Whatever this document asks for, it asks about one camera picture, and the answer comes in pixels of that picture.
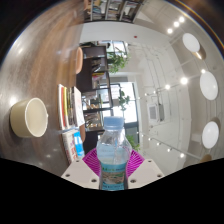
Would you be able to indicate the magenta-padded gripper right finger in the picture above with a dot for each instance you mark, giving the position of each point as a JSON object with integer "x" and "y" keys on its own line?
{"x": 145, "y": 171}

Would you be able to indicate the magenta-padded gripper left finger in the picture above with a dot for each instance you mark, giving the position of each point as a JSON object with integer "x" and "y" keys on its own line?
{"x": 80, "y": 173}

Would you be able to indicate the clear blue-capped water bottle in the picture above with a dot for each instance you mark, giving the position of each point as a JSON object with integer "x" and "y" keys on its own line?
{"x": 114, "y": 156}

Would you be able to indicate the flat book with blue cover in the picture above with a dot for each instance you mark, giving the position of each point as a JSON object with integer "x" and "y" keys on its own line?
{"x": 74, "y": 145}

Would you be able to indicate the large leafy potted plant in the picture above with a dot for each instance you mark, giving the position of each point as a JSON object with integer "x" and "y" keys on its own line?
{"x": 133, "y": 142}

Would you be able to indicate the white ceiling air conditioner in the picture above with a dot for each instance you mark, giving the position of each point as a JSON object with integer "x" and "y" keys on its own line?
{"x": 155, "y": 113}

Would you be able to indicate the stack of books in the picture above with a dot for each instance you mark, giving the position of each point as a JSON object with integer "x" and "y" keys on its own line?
{"x": 70, "y": 106}

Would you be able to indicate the potted plant in white pot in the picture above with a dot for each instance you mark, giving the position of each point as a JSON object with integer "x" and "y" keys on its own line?
{"x": 124, "y": 99}

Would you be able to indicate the ceiling lights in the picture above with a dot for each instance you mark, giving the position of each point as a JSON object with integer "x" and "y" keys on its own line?
{"x": 208, "y": 85}

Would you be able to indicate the small bushy potted plant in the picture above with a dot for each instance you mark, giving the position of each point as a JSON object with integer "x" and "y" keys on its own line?
{"x": 116, "y": 62}

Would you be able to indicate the low dark shelf unit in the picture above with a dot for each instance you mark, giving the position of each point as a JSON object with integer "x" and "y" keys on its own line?
{"x": 93, "y": 55}

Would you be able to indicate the tall dark bookshelf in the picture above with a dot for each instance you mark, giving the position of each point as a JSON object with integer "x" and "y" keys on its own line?
{"x": 113, "y": 9}

